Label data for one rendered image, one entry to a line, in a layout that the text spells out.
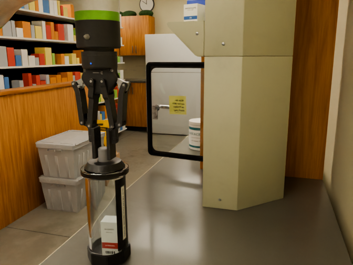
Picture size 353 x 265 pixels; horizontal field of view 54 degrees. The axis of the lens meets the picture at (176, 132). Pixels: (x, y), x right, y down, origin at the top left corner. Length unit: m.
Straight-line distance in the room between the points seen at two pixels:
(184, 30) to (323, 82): 0.59
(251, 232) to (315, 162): 0.54
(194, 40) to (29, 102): 2.53
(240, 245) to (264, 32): 0.59
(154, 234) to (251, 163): 0.37
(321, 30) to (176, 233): 0.88
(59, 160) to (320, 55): 2.48
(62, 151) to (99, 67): 2.53
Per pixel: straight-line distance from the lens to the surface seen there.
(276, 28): 1.10
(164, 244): 0.93
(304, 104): 1.39
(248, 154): 1.08
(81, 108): 0.79
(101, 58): 0.73
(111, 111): 0.75
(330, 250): 0.98
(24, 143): 3.38
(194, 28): 1.04
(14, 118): 3.27
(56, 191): 3.40
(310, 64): 1.38
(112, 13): 0.74
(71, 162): 3.21
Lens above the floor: 1.41
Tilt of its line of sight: 12 degrees down
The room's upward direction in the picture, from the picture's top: straight up
